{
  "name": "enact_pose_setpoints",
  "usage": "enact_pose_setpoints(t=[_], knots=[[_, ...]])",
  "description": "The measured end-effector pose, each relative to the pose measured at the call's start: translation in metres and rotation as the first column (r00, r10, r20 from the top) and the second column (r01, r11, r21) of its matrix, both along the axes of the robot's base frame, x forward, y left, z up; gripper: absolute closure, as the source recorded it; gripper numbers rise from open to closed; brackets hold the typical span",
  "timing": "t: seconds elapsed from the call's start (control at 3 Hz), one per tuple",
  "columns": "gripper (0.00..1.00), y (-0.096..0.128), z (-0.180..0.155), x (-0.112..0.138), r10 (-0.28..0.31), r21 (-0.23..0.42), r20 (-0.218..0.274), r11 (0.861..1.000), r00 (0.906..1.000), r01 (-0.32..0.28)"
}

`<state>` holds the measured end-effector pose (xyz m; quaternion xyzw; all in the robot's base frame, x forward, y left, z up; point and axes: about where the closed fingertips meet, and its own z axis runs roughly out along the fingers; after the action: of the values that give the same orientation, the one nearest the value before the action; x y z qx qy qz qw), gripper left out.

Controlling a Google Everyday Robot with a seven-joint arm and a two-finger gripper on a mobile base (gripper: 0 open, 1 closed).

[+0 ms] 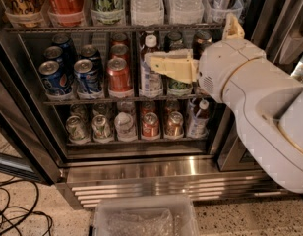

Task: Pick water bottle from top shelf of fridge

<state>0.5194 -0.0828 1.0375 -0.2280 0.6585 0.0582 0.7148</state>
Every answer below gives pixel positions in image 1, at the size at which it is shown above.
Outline red coca-cola can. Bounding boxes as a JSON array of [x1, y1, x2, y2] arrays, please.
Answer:
[[49, 0, 84, 27]]

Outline right glass fridge door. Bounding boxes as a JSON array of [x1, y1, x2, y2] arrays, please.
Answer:
[[218, 0, 303, 171]]

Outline front green soda can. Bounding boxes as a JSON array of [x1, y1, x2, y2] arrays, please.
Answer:
[[167, 79, 193, 96]]

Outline front left blue pepsi can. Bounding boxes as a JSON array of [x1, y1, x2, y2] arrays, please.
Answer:
[[38, 61, 73, 101]]

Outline front red soda can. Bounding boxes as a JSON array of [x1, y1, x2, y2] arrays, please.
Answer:
[[106, 58, 134, 98]]

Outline clear water bottle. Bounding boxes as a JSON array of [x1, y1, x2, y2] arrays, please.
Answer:
[[130, 0, 164, 26], [164, 0, 204, 25]]

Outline white cap drink bottle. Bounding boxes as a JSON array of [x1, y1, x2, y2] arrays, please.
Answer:
[[140, 34, 163, 98]]

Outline middle blue pepsi can left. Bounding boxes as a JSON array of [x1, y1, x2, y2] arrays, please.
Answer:
[[43, 46, 70, 69]]

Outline blue pepsi can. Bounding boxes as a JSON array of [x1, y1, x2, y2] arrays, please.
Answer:
[[74, 59, 103, 99], [43, 46, 70, 69], [52, 33, 77, 62], [38, 61, 73, 101], [80, 44, 102, 69]]

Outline middle red soda can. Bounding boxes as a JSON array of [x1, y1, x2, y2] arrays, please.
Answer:
[[110, 44, 130, 63]]

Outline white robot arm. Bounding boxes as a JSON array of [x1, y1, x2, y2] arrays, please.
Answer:
[[145, 13, 303, 194]]

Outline clear plastic bin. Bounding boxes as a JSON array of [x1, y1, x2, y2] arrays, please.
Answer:
[[92, 195, 200, 236]]

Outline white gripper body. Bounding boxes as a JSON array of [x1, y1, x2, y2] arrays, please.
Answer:
[[198, 39, 266, 103]]

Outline yellow brown can top shelf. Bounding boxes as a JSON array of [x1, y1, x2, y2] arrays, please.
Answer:
[[0, 0, 47, 29]]

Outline black cable on floor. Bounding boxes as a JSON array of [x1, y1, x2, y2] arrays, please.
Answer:
[[0, 171, 54, 236]]

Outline middle bronze soda can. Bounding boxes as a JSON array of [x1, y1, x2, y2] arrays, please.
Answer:
[[193, 42, 212, 60]]

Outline bottom white cap bottle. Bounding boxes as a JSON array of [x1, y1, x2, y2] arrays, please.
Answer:
[[187, 99, 210, 139]]

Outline bottom white can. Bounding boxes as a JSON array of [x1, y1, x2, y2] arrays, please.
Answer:
[[114, 112, 137, 142]]

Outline open fridge door left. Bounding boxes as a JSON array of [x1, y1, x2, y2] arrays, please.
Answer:
[[0, 43, 61, 185]]

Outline rear blue pepsi can left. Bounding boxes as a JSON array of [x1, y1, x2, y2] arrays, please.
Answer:
[[52, 33, 77, 62]]

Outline red soda can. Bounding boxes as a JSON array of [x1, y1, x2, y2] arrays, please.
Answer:
[[110, 44, 130, 63], [106, 58, 134, 98]]

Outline silver can top shelf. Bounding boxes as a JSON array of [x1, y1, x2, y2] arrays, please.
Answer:
[[208, 0, 243, 24]]

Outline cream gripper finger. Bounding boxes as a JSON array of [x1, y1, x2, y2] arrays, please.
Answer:
[[222, 13, 245, 40], [144, 49, 199, 84]]

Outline bottom red can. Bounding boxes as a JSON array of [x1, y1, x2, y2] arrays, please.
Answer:
[[142, 112, 159, 140]]

